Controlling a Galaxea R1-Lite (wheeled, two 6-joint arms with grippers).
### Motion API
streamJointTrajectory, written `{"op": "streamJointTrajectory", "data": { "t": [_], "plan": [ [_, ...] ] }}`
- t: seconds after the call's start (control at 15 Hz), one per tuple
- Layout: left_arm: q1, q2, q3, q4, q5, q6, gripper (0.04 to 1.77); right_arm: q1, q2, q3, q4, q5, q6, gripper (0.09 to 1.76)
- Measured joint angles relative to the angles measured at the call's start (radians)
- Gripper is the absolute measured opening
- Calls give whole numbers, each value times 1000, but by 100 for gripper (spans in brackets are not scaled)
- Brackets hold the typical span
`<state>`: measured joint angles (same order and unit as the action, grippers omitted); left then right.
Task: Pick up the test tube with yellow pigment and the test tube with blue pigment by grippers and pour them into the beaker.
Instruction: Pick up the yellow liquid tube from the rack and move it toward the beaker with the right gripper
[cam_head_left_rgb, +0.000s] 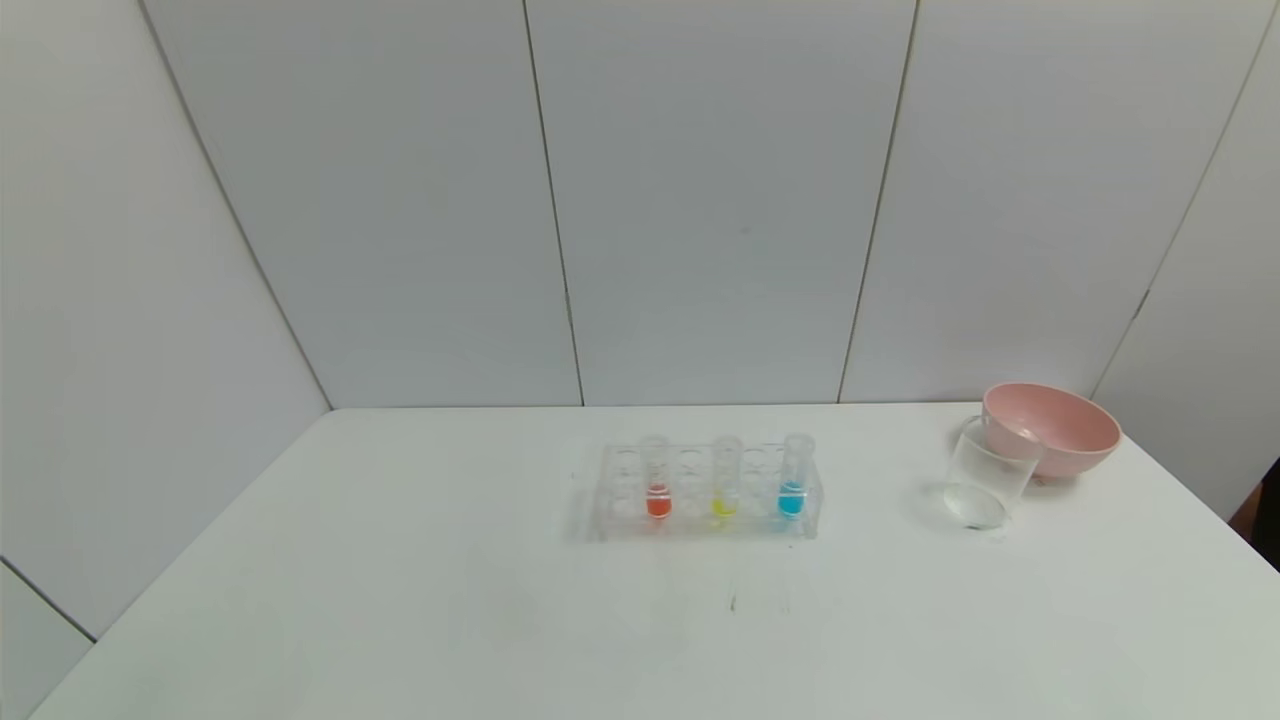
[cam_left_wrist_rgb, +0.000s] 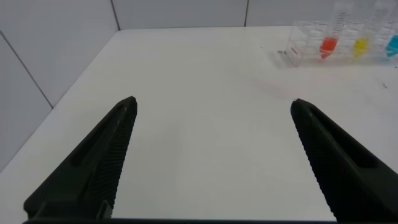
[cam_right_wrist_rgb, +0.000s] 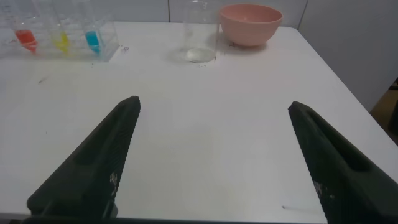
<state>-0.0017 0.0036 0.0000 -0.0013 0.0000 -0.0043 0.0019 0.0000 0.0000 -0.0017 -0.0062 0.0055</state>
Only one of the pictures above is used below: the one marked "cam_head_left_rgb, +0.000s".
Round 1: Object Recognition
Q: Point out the dark brown object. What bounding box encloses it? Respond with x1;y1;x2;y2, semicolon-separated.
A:
1230;458;1280;571

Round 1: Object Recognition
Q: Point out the test tube with yellow pigment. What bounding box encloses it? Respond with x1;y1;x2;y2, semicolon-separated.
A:
712;436;743;518

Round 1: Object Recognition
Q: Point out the test tube with blue pigment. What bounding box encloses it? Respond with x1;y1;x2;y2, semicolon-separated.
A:
778;433;816;518

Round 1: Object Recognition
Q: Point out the test tube with red pigment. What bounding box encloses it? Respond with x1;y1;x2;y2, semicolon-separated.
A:
640;435;673;519

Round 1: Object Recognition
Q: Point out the clear glass beaker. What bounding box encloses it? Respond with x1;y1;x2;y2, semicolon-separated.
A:
943;418;1041;531

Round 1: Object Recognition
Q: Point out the clear plastic test tube rack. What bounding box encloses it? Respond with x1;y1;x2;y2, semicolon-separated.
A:
585;435;826;543

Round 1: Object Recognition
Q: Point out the pink bowl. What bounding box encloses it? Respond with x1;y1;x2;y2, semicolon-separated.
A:
982;382;1123;479

